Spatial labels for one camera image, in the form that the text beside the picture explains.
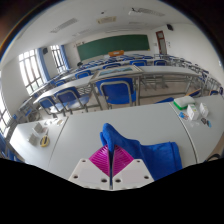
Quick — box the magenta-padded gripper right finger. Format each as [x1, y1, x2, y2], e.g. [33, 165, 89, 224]
[112, 144, 156, 191]

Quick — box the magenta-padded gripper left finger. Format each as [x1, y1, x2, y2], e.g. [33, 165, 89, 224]
[68, 143, 112, 191]

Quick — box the blue towel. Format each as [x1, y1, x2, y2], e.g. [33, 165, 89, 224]
[99, 122, 184, 182]

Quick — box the yellow tape roll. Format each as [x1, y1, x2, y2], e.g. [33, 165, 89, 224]
[39, 134, 51, 148]

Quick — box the printed paper sheet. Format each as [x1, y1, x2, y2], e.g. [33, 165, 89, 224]
[49, 118, 66, 127]

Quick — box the small white box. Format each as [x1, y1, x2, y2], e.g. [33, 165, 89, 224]
[186, 103, 200, 121]
[199, 102, 210, 118]

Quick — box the group of blue chairs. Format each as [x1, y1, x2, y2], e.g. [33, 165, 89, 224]
[13, 53, 224, 118]

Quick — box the green and white flat box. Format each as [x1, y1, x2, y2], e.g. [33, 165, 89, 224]
[172, 95, 196, 111]

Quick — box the large white framed window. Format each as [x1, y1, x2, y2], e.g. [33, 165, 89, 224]
[0, 79, 14, 138]
[18, 49, 45, 96]

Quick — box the grey framed console desk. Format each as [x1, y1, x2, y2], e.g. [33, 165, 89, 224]
[89, 64, 144, 109]

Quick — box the group of white classroom desks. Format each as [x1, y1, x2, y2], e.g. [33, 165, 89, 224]
[18, 53, 221, 111]

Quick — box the blue curtain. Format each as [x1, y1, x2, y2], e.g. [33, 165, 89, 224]
[37, 47, 52, 82]
[59, 44, 71, 70]

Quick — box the narrow white framed window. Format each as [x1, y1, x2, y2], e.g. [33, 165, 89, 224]
[49, 44, 67, 74]

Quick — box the orange lectern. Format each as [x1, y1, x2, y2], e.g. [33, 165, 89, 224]
[107, 49, 125, 58]

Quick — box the green chalkboard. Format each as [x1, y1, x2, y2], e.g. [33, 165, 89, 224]
[76, 34, 151, 62]

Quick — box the brown door with window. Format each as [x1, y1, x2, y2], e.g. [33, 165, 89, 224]
[155, 30, 168, 56]

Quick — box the group of ceiling lights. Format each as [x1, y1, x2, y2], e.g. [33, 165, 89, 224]
[49, 7, 166, 34]

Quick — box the ceiling air vent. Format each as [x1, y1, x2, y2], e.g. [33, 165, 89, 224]
[96, 16, 118, 25]

